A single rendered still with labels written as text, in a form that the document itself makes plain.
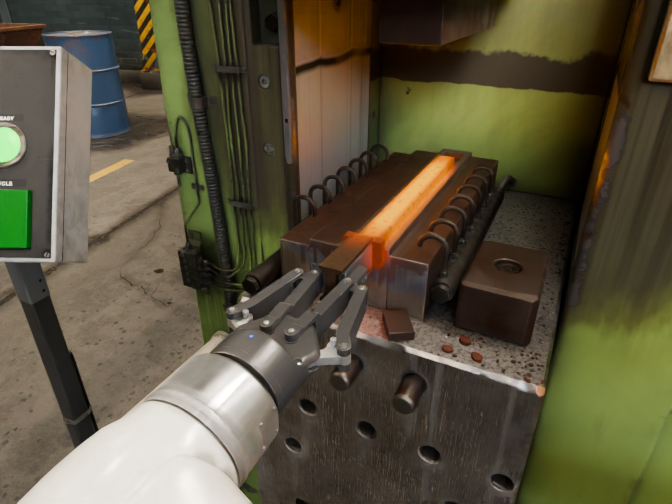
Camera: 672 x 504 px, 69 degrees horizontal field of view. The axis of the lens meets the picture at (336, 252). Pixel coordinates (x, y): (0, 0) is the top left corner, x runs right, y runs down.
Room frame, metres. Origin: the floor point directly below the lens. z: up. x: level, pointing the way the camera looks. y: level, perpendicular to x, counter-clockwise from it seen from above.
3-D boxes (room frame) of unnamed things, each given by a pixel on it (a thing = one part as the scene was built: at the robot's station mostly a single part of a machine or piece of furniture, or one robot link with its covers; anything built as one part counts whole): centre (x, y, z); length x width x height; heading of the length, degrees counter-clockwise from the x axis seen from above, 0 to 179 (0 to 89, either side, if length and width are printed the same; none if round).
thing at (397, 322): (0.46, -0.07, 0.92); 0.04 x 0.03 x 0.01; 4
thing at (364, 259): (0.46, -0.02, 1.00); 0.07 x 0.01 x 0.03; 153
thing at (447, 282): (0.63, -0.20, 0.95); 0.34 x 0.03 x 0.03; 153
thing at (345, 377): (0.44, -0.01, 0.87); 0.04 x 0.03 x 0.03; 153
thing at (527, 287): (0.50, -0.20, 0.95); 0.12 x 0.08 x 0.06; 153
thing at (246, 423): (0.26, 0.09, 0.99); 0.09 x 0.06 x 0.09; 63
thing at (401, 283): (0.71, -0.11, 0.96); 0.42 x 0.20 x 0.09; 153
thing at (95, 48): (4.81, 2.32, 0.44); 0.59 x 0.59 x 0.88
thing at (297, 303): (0.39, 0.04, 0.99); 0.11 x 0.01 x 0.04; 158
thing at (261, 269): (0.71, 0.02, 0.93); 0.40 x 0.03 x 0.03; 153
